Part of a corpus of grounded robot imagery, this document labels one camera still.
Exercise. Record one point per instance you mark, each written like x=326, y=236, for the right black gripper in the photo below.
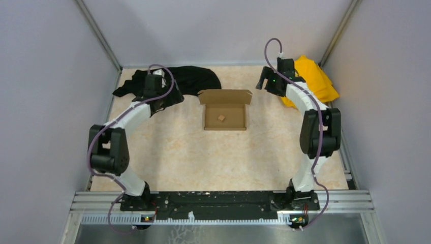
x=268, y=74

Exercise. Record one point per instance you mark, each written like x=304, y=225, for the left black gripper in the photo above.
x=174, y=97

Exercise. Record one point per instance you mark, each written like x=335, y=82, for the aluminium frame rail front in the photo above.
x=104, y=208

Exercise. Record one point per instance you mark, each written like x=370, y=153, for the black cloth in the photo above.
x=190, y=81

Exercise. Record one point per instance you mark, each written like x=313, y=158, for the left aluminium corner post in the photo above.
x=82, y=6

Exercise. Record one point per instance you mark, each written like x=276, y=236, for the aluminium corner post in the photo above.
x=352, y=7
x=82, y=6

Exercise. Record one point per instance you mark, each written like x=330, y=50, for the brown cardboard paper box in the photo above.
x=231, y=103

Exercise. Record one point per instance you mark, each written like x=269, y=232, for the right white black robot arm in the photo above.
x=320, y=133

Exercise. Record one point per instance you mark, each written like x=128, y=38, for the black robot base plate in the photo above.
x=220, y=205

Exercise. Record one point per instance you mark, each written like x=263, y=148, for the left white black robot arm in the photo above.
x=108, y=152

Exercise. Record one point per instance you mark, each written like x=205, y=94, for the right aluminium corner post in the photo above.
x=352, y=7

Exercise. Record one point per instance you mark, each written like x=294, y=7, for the yellow folded cloth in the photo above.
x=317, y=81

